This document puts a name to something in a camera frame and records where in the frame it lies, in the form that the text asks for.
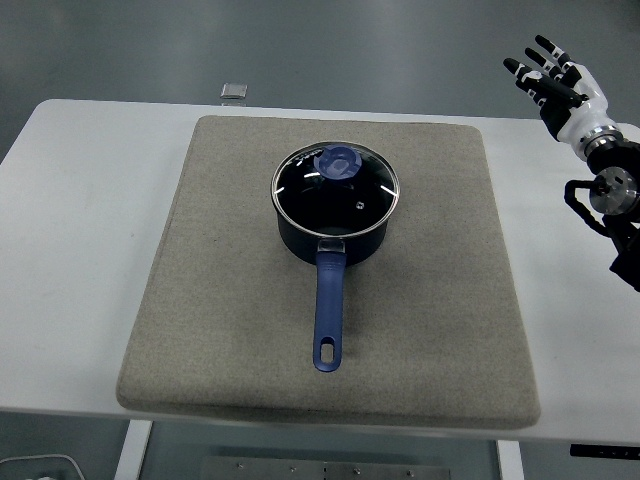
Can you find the beige fabric mat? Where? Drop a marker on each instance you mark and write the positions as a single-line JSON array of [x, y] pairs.
[[225, 300]]

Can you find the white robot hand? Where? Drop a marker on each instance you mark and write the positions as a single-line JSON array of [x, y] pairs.
[[585, 112]]

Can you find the black box under table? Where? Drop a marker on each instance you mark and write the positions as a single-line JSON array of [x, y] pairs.
[[600, 451]]

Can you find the white table leg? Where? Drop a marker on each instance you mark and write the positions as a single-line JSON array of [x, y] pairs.
[[510, 462], [132, 450]]

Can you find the glass lid with blue knob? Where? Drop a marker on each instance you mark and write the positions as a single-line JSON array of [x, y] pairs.
[[337, 162]]

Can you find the white rounded device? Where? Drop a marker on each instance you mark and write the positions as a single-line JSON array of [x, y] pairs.
[[76, 467]]

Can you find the grey metal plate with screws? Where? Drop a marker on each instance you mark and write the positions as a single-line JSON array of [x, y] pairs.
[[275, 472]]

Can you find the small silver floor plate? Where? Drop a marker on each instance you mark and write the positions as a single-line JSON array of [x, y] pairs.
[[234, 91]]

